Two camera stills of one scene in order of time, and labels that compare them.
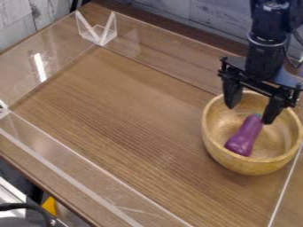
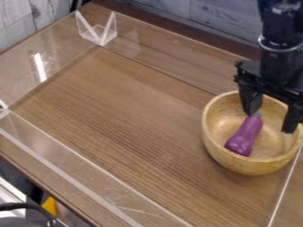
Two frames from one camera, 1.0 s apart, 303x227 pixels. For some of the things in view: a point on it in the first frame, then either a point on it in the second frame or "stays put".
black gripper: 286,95 to 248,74
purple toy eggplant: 242,141 stays put
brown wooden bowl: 279,140 stays put
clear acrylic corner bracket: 97,35 stays put
